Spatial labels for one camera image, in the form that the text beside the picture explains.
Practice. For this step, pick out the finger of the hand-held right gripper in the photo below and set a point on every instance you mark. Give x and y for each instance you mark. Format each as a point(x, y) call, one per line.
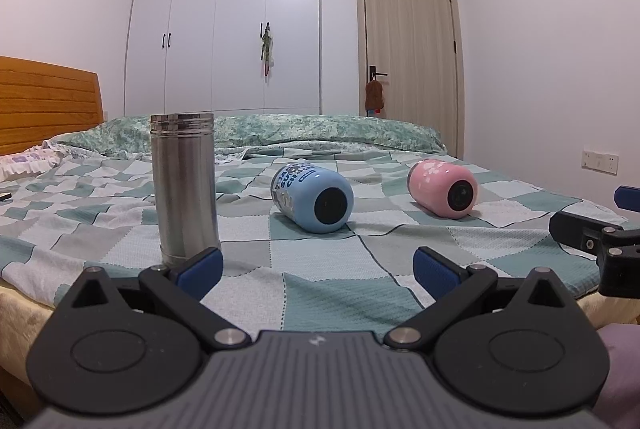
point(575, 229)
point(629, 198)

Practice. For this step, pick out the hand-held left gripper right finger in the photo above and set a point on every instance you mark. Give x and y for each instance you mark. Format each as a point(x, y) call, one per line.
point(434, 271)

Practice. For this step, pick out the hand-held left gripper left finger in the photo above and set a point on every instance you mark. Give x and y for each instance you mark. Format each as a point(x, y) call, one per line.
point(202, 268)

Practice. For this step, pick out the pink flowered cup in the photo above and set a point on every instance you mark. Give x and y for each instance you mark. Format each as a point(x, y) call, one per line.
point(442, 189)

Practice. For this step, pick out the blue printed cup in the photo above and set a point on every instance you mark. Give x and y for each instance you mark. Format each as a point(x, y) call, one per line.
point(312, 196)

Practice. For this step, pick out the stainless steel thermos bottle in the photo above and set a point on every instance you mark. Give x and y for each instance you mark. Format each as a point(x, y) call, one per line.
point(184, 189)

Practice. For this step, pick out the checkered green grey blanket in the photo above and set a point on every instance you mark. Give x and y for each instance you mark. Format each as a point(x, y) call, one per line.
point(320, 259)

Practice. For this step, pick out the purple cloth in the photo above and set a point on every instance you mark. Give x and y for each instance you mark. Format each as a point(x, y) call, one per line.
point(622, 374)

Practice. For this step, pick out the green floral quilt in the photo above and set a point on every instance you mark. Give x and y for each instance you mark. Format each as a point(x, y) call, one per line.
point(320, 129)

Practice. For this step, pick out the beige mattress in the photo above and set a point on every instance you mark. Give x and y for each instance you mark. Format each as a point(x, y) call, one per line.
point(22, 324)

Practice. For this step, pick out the white printed pillow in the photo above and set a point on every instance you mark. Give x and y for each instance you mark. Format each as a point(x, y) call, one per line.
point(25, 161)

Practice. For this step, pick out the light wooden door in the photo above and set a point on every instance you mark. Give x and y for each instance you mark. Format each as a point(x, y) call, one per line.
point(412, 49)

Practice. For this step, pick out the green hanging ornament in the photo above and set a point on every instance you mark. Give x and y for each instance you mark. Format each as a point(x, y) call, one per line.
point(267, 51)

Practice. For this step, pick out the wooden bed headboard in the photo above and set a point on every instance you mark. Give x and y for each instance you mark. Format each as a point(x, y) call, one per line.
point(45, 104)

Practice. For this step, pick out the white wardrobe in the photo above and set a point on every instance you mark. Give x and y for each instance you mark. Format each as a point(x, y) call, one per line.
point(220, 19)

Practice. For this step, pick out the white wall socket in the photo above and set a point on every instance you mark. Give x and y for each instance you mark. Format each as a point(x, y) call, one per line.
point(600, 161)

